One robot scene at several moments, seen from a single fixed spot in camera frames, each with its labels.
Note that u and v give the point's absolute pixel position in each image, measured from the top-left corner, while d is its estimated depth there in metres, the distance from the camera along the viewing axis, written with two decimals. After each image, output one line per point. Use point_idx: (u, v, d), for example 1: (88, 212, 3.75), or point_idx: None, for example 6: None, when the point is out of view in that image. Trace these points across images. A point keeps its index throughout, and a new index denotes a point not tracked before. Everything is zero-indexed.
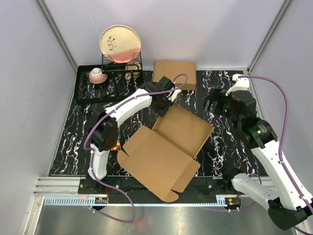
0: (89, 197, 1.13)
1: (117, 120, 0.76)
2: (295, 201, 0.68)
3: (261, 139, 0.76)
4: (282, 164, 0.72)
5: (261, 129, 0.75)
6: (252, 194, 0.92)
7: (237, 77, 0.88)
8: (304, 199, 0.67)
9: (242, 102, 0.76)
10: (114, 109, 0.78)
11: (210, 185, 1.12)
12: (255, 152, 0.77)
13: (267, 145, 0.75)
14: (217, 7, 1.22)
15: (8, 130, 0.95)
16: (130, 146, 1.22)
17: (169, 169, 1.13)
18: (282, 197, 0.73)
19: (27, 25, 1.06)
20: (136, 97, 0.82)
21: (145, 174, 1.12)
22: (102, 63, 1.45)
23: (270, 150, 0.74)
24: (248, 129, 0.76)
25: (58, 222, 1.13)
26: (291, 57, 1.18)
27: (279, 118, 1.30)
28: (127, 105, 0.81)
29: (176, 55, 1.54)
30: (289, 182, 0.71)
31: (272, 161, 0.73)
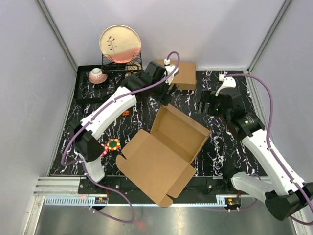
0: (89, 197, 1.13)
1: (95, 131, 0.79)
2: (286, 185, 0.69)
3: (249, 129, 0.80)
4: (271, 150, 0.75)
5: (249, 120, 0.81)
6: (251, 190, 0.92)
7: (224, 77, 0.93)
8: (295, 182, 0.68)
9: (229, 96, 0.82)
10: (90, 120, 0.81)
11: (210, 185, 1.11)
12: (246, 144, 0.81)
13: (255, 134, 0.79)
14: (217, 7, 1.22)
15: (8, 130, 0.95)
16: (130, 150, 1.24)
17: (166, 175, 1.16)
18: (274, 184, 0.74)
19: (26, 25, 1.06)
20: (114, 100, 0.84)
21: (142, 178, 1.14)
22: (102, 63, 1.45)
23: (258, 138, 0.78)
24: (236, 121, 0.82)
25: (58, 222, 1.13)
26: (291, 57, 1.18)
27: (279, 117, 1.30)
28: (105, 111, 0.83)
29: (176, 55, 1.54)
30: (279, 168, 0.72)
31: (261, 148, 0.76)
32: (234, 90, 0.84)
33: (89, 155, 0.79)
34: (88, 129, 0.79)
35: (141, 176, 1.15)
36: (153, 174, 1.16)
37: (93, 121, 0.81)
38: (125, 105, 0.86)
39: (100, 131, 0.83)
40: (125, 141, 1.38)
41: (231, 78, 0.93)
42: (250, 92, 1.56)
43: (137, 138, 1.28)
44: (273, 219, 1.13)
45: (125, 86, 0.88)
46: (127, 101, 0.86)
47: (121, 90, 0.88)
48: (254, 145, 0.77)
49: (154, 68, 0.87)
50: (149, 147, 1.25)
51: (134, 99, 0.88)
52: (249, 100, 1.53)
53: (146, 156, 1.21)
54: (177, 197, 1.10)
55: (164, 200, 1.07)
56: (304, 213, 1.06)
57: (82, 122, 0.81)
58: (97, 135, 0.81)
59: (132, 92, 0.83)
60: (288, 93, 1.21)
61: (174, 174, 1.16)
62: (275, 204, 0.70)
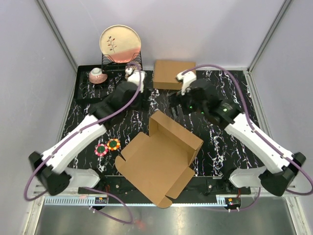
0: (89, 197, 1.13)
1: (55, 166, 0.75)
2: (278, 162, 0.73)
3: (229, 115, 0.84)
4: (255, 131, 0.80)
5: (227, 107, 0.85)
6: (248, 181, 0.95)
7: (182, 74, 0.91)
8: (284, 156, 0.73)
9: (201, 88, 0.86)
10: (52, 153, 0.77)
11: (210, 185, 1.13)
12: (230, 131, 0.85)
13: (236, 120, 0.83)
14: (217, 7, 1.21)
15: (9, 129, 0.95)
16: (128, 153, 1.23)
17: (165, 176, 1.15)
18: (267, 164, 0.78)
19: (26, 25, 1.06)
20: (80, 130, 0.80)
21: (142, 179, 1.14)
22: (102, 62, 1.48)
23: (240, 123, 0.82)
24: (216, 112, 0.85)
25: (58, 221, 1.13)
26: (290, 57, 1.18)
27: (279, 118, 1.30)
28: (70, 143, 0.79)
29: (176, 55, 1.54)
30: (268, 147, 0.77)
31: (245, 132, 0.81)
32: (202, 81, 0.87)
33: (51, 191, 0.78)
34: (49, 164, 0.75)
35: (140, 177, 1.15)
36: (152, 176, 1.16)
37: (55, 153, 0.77)
38: (91, 136, 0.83)
39: (63, 165, 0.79)
40: (125, 141, 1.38)
41: (188, 72, 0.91)
42: (250, 92, 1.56)
43: (136, 141, 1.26)
44: (273, 219, 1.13)
45: (94, 114, 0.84)
46: (95, 130, 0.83)
47: (88, 118, 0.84)
48: (238, 131, 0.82)
49: (122, 92, 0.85)
50: (148, 149, 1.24)
51: (103, 128, 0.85)
52: (249, 100, 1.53)
53: (145, 159, 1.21)
54: (176, 198, 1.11)
55: (163, 201, 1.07)
56: (304, 213, 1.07)
57: (43, 154, 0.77)
58: (59, 169, 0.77)
59: (99, 122, 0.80)
60: (288, 93, 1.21)
61: (173, 175, 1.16)
62: (271, 183, 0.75)
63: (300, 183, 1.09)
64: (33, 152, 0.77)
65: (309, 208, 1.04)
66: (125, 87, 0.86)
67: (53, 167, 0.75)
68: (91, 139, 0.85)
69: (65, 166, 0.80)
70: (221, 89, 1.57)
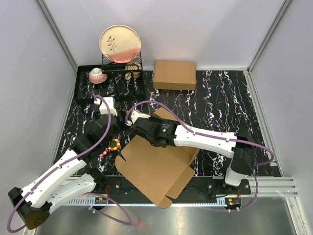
0: (89, 197, 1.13)
1: (34, 202, 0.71)
2: (227, 146, 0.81)
3: (170, 132, 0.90)
4: (196, 133, 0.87)
5: (165, 127, 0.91)
6: (236, 175, 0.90)
7: (127, 121, 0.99)
8: (228, 138, 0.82)
9: (139, 126, 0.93)
10: (32, 190, 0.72)
11: (210, 185, 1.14)
12: (180, 144, 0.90)
13: (177, 132, 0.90)
14: (216, 7, 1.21)
15: (9, 130, 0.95)
16: (128, 153, 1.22)
17: (164, 176, 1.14)
18: (223, 153, 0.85)
19: (26, 25, 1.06)
20: (59, 166, 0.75)
21: (141, 180, 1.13)
22: (102, 63, 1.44)
23: (181, 135, 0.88)
24: (158, 136, 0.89)
25: (59, 221, 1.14)
26: (290, 57, 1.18)
27: (278, 118, 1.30)
28: (49, 179, 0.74)
29: (176, 55, 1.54)
30: (213, 139, 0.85)
31: (189, 138, 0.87)
32: (140, 118, 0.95)
33: (32, 223, 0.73)
34: (27, 200, 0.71)
35: (141, 177, 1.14)
36: (153, 175, 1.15)
37: (35, 189, 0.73)
38: (73, 170, 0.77)
39: (43, 199, 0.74)
40: (125, 141, 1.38)
41: (132, 112, 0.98)
42: (250, 91, 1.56)
43: (135, 141, 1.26)
44: (273, 219, 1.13)
45: (74, 148, 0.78)
46: (75, 165, 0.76)
47: (67, 152, 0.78)
48: (183, 140, 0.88)
49: (99, 126, 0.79)
50: (148, 149, 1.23)
51: (83, 162, 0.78)
52: (249, 100, 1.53)
53: (145, 159, 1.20)
54: (176, 198, 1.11)
55: (163, 201, 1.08)
56: (304, 213, 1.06)
57: (23, 190, 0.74)
58: (38, 204, 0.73)
59: (78, 156, 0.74)
60: (287, 93, 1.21)
61: (174, 174, 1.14)
62: (239, 168, 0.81)
63: (300, 183, 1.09)
64: (13, 188, 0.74)
65: (308, 208, 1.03)
66: (102, 121, 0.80)
67: (31, 203, 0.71)
68: (75, 172, 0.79)
69: (47, 199, 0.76)
70: (221, 89, 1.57)
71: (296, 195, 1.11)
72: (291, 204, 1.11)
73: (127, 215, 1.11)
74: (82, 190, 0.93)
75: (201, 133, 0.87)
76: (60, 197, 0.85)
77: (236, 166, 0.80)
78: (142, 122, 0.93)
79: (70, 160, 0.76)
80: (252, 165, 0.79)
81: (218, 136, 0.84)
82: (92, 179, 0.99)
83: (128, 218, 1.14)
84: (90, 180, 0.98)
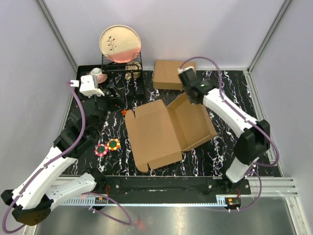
0: (89, 197, 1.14)
1: (25, 205, 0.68)
2: (242, 125, 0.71)
3: (207, 89, 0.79)
4: (225, 102, 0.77)
5: (205, 83, 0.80)
6: (236, 169, 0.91)
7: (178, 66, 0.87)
8: (248, 119, 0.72)
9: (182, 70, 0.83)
10: (20, 193, 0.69)
11: (210, 185, 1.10)
12: (206, 104, 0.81)
13: (211, 91, 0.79)
14: (216, 7, 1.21)
15: (8, 130, 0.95)
16: (143, 112, 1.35)
17: (156, 146, 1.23)
18: (235, 131, 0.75)
19: (26, 26, 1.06)
20: (44, 166, 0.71)
21: (137, 142, 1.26)
22: (102, 63, 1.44)
23: (213, 95, 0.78)
24: (194, 87, 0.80)
25: (58, 221, 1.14)
26: (289, 57, 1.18)
27: (278, 118, 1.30)
28: (37, 181, 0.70)
29: (176, 54, 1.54)
30: (235, 113, 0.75)
31: (217, 102, 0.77)
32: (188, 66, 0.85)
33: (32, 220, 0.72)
34: (18, 204, 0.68)
35: (139, 139, 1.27)
36: (151, 142, 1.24)
37: (24, 192, 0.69)
38: (60, 167, 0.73)
39: (36, 199, 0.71)
40: (125, 141, 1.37)
41: None
42: (250, 91, 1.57)
43: (153, 105, 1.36)
44: (273, 219, 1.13)
45: (58, 145, 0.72)
46: (61, 162, 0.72)
47: (52, 151, 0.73)
48: (211, 101, 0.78)
49: (76, 119, 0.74)
50: (159, 119, 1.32)
51: (70, 158, 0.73)
52: (249, 100, 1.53)
53: (152, 125, 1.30)
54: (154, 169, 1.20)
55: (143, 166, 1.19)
56: (304, 213, 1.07)
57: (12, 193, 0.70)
58: (33, 204, 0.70)
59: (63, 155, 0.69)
60: (287, 93, 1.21)
61: (167, 150, 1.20)
62: (239, 147, 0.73)
63: (300, 183, 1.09)
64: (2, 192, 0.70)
65: (309, 208, 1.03)
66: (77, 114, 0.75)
67: (22, 207, 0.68)
68: (63, 169, 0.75)
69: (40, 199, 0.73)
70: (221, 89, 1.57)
71: (296, 195, 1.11)
72: (291, 204, 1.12)
73: (126, 214, 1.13)
74: (82, 189, 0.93)
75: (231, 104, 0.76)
76: (62, 194, 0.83)
77: (238, 144, 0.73)
78: (190, 71, 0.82)
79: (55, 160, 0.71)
80: (252, 154, 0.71)
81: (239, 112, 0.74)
82: (93, 179, 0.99)
83: (127, 217, 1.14)
84: (92, 179, 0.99)
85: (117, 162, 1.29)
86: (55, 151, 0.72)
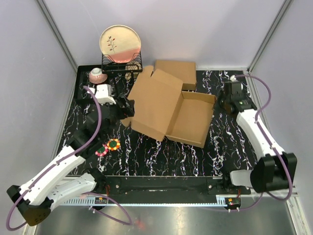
0: (89, 197, 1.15)
1: (32, 200, 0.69)
2: (266, 150, 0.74)
3: (244, 108, 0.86)
4: (257, 123, 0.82)
5: (243, 102, 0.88)
6: (242, 178, 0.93)
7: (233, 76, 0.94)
8: (274, 146, 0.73)
9: (229, 82, 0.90)
10: (29, 188, 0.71)
11: (210, 185, 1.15)
12: (238, 121, 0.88)
13: (247, 110, 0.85)
14: (216, 7, 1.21)
15: (8, 130, 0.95)
16: (160, 78, 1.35)
17: (147, 112, 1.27)
18: (258, 153, 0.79)
19: (26, 26, 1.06)
20: (56, 163, 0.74)
21: (137, 99, 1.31)
22: (102, 63, 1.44)
23: (248, 114, 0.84)
24: (233, 102, 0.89)
25: (59, 221, 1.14)
26: (289, 57, 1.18)
27: (278, 118, 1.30)
28: (47, 176, 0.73)
29: (176, 55, 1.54)
30: (262, 137, 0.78)
31: (249, 121, 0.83)
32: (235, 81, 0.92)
33: (33, 220, 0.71)
34: (25, 199, 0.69)
35: (138, 99, 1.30)
36: (146, 107, 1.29)
37: (33, 187, 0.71)
38: (70, 167, 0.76)
39: (42, 197, 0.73)
40: (125, 141, 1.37)
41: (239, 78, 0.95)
42: (250, 91, 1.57)
43: (173, 81, 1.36)
44: (273, 219, 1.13)
45: (72, 144, 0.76)
46: (72, 160, 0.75)
47: (64, 149, 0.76)
48: (244, 119, 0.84)
49: (92, 121, 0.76)
50: (168, 94, 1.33)
51: (81, 158, 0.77)
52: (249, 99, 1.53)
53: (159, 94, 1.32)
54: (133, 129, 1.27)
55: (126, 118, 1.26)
56: (304, 213, 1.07)
57: (20, 188, 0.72)
58: (38, 201, 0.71)
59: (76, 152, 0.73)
60: (287, 93, 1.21)
61: (154, 124, 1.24)
62: (257, 172, 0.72)
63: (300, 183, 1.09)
64: (11, 187, 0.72)
65: (309, 208, 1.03)
66: (94, 116, 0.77)
67: (29, 202, 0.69)
68: (73, 168, 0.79)
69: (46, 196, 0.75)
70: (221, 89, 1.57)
71: (296, 195, 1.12)
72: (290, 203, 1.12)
73: (126, 213, 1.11)
74: (82, 189, 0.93)
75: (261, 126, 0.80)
76: (62, 195, 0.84)
77: (257, 169, 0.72)
78: (236, 85, 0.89)
79: (67, 157, 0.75)
80: (266, 183, 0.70)
81: (268, 137, 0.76)
82: (93, 179, 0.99)
83: (127, 216, 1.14)
84: (92, 179, 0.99)
85: (117, 162, 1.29)
86: (67, 149, 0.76)
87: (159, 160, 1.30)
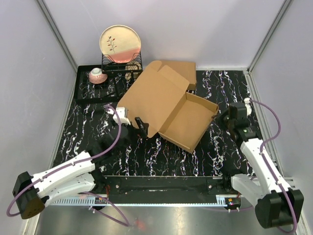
0: (89, 197, 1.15)
1: (40, 192, 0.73)
2: (271, 186, 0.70)
3: (248, 136, 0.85)
4: (262, 155, 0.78)
5: (248, 130, 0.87)
6: (246, 193, 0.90)
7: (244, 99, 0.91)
8: (279, 183, 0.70)
9: (235, 107, 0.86)
10: (41, 177, 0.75)
11: (210, 185, 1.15)
12: (242, 150, 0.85)
13: (251, 140, 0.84)
14: (216, 6, 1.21)
15: (8, 130, 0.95)
16: (167, 74, 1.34)
17: (145, 104, 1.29)
18: (263, 190, 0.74)
19: (26, 26, 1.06)
20: (73, 163, 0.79)
21: (140, 88, 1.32)
22: (102, 63, 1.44)
23: (253, 144, 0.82)
24: (237, 129, 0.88)
25: (59, 220, 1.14)
26: (289, 57, 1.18)
27: (278, 119, 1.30)
28: (60, 172, 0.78)
29: (176, 55, 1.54)
30: (267, 171, 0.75)
31: (254, 152, 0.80)
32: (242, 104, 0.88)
33: (26, 213, 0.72)
34: (35, 187, 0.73)
35: (140, 88, 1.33)
36: (146, 99, 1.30)
37: (45, 178, 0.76)
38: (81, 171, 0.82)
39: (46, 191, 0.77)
40: None
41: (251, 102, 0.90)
42: (250, 91, 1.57)
43: (180, 80, 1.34)
44: None
45: (89, 152, 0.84)
46: (87, 165, 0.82)
47: (82, 153, 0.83)
48: (248, 149, 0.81)
49: (111, 138, 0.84)
50: (171, 92, 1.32)
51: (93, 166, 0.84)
52: (249, 99, 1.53)
53: (161, 88, 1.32)
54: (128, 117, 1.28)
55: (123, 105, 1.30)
56: (304, 213, 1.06)
57: (33, 176, 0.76)
58: (43, 194, 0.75)
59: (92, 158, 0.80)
60: (287, 93, 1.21)
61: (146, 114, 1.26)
62: (261, 208, 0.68)
63: (300, 183, 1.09)
64: (23, 173, 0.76)
65: (309, 208, 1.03)
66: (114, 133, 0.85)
67: (37, 191, 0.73)
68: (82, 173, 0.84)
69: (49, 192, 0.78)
70: (221, 89, 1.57)
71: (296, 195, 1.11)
72: None
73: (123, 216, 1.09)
74: (79, 189, 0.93)
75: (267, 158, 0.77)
76: (58, 192, 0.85)
77: (261, 204, 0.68)
78: (243, 111, 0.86)
79: (83, 161, 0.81)
80: (273, 219, 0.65)
81: (274, 173, 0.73)
82: (92, 180, 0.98)
83: (124, 219, 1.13)
84: (91, 180, 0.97)
85: (117, 162, 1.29)
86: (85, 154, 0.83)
87: (159, 160, 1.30)
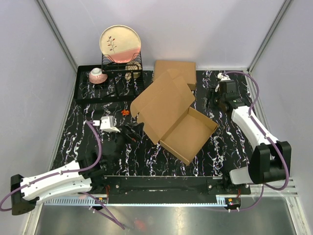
0: (89, 197, 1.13)
1: (26, 196, 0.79)
2: (260, 139, 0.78)
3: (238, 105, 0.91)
4: (251, 117, 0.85)
5: (237, 100, 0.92)
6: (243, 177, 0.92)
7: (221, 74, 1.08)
8: (267, 135, 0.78)
9: (224, 82, 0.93)
10: (28, 183, 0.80)
11: (210, 185, 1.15)
12: (234, 118, 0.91)
13: (239, 107, 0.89)
14: (216, 7, 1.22)
15: (9, 129, 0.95)
16: (180, 83, 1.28)
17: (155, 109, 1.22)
18: (253, 144, 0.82)
19: (26, 26, 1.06)
20: (60, 173, 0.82)
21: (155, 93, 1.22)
22: (102, 63, 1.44)
23: (242, 110, 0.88)
24: (227, 100, 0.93)
25: (59, 220, 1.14)
26: (289, 57, 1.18)
27: (277, 119, 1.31)
28: (48, 179, 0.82)
29: (176, 55, 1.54)
30: (257, 129, 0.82)
31: (243, 116, 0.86)
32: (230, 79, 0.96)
33: (16, 210, 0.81)
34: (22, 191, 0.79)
35: (153, 93, 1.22)
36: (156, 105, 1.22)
37: (32, 184, 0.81)
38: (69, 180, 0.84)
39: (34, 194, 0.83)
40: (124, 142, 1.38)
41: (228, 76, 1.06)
42: (250, 91, 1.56)
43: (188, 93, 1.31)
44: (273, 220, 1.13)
45: (80, 162, 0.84)
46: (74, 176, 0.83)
47: (73, 163, 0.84)
48: (238, 114, 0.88)
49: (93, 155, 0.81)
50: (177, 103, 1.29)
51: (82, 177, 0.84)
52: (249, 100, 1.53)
53: (172, 96, 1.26)
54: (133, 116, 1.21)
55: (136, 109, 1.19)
56: (304, 214, 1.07)
57: (22, 179, 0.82)
58: (30, 198, 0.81)
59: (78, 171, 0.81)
60: (287, 93, 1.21)
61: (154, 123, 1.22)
62: (253, 164, 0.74)
63: (300, 183, 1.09)
64: (16, 175, 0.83)
65: (308, 208, 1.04)
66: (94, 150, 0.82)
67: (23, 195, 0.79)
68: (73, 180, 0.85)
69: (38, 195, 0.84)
70: None
71: (296, 195, 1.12)
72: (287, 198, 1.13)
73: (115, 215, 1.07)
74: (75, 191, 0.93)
75: (256, 120, 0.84)
76: (50, 193, 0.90)
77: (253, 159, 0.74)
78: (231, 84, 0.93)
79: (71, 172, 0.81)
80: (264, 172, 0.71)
81: (262, 129, 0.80)
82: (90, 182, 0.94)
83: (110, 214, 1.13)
84: (87, 183, 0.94)
85: (117, 163, 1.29)
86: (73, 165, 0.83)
87: (159, 160, 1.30)
